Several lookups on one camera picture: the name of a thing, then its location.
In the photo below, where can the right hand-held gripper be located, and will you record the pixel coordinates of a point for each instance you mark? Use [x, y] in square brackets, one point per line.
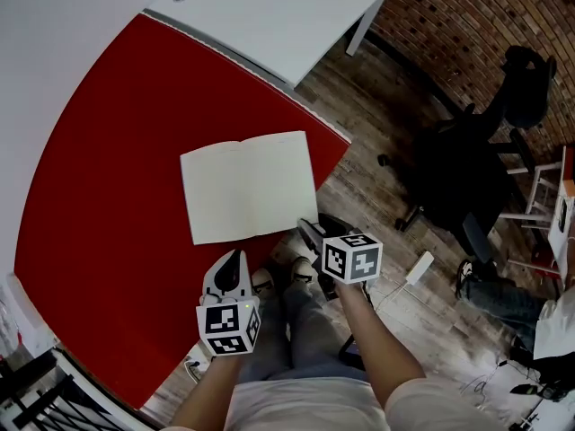
[355, 258]

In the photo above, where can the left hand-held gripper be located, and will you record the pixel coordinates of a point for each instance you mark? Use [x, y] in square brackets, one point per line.
[224, 321]

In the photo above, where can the cream-paged notebook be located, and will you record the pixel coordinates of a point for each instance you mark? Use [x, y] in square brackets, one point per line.
[249, 187]

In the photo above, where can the person's right forearm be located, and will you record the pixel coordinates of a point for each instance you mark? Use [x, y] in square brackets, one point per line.
[377, 339]

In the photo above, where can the person's left forearm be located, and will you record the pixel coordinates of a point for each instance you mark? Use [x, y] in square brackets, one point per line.
[211, 393]

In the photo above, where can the person's right shoe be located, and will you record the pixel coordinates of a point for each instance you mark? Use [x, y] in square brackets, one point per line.
[302, 270]

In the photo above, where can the person's shoe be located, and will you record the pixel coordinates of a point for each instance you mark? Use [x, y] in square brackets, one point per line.
[463, 278]
[302, 270]
[262, 281]

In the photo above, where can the person's left shoe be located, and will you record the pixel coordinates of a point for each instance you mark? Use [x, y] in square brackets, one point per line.
[262, 281]

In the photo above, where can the person's grey trousers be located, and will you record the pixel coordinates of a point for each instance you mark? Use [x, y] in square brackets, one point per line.
[305, 330]

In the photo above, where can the white power adapter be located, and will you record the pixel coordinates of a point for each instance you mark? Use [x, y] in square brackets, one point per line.
[420, 267]

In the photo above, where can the person's white shirt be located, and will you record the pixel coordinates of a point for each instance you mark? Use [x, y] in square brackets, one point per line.
[314, 407]

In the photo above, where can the black stool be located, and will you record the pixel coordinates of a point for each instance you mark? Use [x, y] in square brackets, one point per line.
[352, 353]

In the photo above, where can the black office chair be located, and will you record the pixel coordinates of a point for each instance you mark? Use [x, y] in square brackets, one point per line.
[462, 173]

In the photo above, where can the black metal rack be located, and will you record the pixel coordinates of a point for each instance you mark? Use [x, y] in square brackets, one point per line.
[40, 398]

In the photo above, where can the white desk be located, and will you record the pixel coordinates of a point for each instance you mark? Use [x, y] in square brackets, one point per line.
[278, 20]

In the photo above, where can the white side table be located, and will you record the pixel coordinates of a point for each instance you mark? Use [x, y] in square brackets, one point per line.
[563, 231]

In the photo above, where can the white metal frame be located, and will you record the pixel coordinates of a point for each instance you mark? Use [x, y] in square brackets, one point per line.
[536, 204]

